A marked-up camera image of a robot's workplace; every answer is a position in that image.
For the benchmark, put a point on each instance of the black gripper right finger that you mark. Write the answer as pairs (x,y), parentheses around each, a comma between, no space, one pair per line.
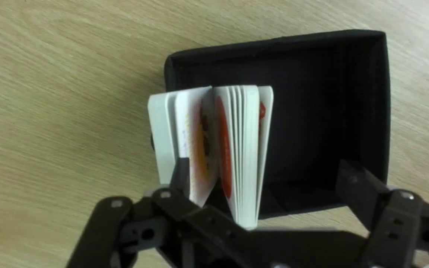
(394,223)

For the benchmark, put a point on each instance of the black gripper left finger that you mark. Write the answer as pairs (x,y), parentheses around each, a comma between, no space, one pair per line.
(126,232)

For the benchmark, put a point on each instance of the black open box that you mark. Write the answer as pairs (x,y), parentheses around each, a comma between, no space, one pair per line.
(324,98)

